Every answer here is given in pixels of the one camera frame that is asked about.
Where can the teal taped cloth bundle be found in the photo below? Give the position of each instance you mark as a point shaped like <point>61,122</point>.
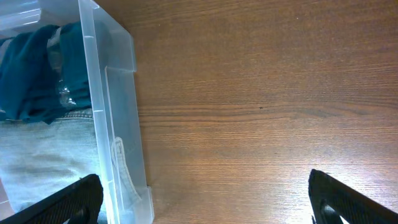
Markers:
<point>44,74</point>

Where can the clear plastic storage bin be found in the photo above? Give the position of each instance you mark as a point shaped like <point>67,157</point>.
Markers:
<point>111,65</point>

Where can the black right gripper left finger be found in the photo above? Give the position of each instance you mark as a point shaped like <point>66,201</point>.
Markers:
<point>79,203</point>

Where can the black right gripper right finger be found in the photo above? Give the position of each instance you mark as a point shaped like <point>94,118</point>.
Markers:
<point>332,202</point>

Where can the light blue jeans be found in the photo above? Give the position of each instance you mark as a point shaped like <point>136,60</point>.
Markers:
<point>39,159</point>

